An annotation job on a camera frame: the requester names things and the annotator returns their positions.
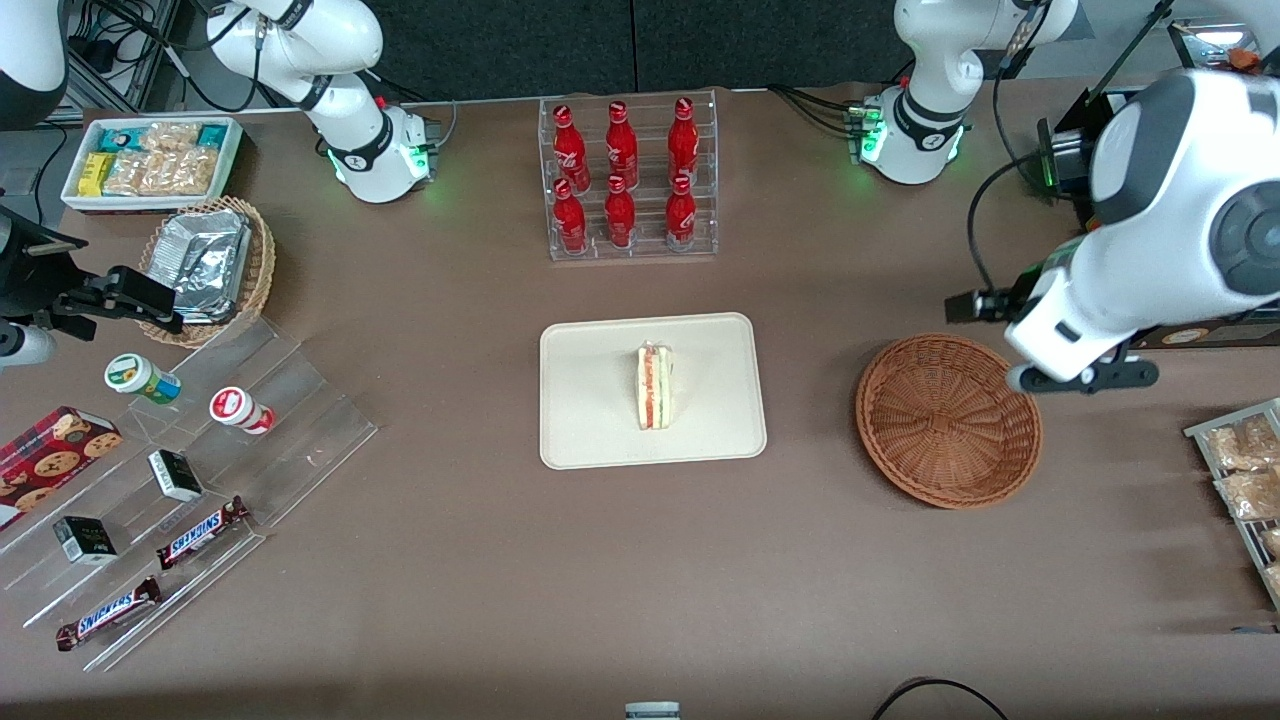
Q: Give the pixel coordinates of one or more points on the red tartan cookie box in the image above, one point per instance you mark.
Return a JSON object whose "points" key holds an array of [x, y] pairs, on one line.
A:
{"points": [[50, 460]]}

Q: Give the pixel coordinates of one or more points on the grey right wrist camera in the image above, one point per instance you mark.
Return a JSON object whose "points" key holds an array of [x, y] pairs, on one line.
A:
{"points": [[25, 346]]}

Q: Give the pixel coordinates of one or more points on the small black carton box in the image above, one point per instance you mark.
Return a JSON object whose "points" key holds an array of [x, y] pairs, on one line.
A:
{"points": [[85, 540], [176, 476]]}

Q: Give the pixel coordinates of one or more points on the cream plastic tray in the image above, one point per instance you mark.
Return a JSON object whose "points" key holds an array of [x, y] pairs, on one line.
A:
{"points": [[590, 400]]}

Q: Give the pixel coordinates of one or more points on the clear acrylic bottle rack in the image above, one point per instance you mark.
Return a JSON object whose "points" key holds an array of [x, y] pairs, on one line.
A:
{"points": [[700, 160]]}

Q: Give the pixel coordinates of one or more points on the green lidded sunflower cup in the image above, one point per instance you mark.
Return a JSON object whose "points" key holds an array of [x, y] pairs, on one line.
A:
{"points": [[138, 377]]}

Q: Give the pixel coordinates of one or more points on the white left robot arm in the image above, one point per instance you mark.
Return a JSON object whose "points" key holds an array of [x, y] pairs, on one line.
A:
{"points": [[1170, 220]]}

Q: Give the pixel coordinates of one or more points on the aluminium frame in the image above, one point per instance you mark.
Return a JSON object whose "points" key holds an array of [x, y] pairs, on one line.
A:
{"points": [[140, 60]]}

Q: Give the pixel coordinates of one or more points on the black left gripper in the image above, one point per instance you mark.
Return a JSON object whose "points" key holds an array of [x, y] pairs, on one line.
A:
{"points": [[1019, 291]]}

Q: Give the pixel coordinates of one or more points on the Snickers chocolate bar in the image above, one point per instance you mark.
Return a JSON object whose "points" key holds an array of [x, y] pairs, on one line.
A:
{"points": [[200, 533], [108, 613]]}

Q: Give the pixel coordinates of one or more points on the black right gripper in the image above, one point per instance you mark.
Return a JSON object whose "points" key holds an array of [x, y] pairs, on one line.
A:
{"points": [[22, 281]]}

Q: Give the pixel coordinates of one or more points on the yellow snack packet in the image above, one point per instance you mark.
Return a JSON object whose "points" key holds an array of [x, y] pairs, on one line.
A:
{"points": [[95, 174]]}

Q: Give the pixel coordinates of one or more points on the light tan wicker basket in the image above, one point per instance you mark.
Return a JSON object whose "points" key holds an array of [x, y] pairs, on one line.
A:
{"points": [[262, 265]]}

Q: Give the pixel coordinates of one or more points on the clear bag of biscuits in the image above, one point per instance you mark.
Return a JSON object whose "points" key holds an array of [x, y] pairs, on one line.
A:
{"points": [[1252, 494], [1245, 443]]}

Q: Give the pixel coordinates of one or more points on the white rectangular snack bin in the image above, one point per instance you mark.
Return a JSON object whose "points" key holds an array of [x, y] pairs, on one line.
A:
{"points": [[232, 150]]}

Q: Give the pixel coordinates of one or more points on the small grey object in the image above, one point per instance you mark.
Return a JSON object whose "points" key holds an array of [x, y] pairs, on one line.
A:
{"points": [[652, 712]]}

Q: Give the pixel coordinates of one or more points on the red lidded strawberry cup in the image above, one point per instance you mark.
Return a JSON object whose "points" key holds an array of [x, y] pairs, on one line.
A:
{"points": [[238, 408]]}

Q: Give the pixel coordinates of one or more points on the brown round wicker basket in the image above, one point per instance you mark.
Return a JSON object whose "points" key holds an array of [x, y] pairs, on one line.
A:
{"points": [[940, 430]]}

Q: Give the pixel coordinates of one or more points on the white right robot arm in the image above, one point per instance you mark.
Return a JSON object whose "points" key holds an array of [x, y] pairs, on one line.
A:
{"points": [[340, 40]]}

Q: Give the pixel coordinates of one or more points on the silver foil wrapped package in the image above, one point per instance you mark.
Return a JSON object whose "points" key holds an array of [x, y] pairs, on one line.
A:
{"points": [[205, 262]]}

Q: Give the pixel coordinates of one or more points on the clear bag of crackers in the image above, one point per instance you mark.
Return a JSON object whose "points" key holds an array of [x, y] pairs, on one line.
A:
{"points": [[170, 137], [165, 173]]}

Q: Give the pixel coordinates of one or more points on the clear acrylic stepped shelf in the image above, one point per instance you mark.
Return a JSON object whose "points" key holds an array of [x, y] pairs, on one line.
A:
{"points": [[300, 420]]}

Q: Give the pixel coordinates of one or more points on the grey snack rack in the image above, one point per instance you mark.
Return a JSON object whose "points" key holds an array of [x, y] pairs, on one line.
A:
{"points": [[1196, 432]]}

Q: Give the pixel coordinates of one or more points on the triangular sandwich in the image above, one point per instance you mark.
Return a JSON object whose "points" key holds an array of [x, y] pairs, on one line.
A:
{"points": [[657, 388]]}

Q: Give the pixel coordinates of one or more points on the red cola bottle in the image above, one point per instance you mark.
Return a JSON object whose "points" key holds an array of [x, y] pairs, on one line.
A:
{"points": [[621, 148], [570, 220], [569, 150], [620, 215], [683, 142], [681, 215]]}

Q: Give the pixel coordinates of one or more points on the teal snack packet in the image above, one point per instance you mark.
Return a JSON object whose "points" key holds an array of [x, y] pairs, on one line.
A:
{"points": [[212, 135], [122, 139]]}

